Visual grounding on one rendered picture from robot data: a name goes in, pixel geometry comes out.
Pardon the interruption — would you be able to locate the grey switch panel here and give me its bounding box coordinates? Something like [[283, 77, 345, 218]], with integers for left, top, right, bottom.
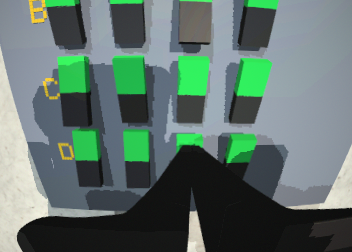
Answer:
[[0, 0, 352, 211]]

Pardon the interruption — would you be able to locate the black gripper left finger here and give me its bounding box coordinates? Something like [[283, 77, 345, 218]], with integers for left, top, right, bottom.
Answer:
[[16, 145, 193, 252]]

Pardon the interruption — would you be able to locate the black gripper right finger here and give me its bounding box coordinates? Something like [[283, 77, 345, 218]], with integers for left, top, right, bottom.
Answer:
[[191, 145, 352, 252]]

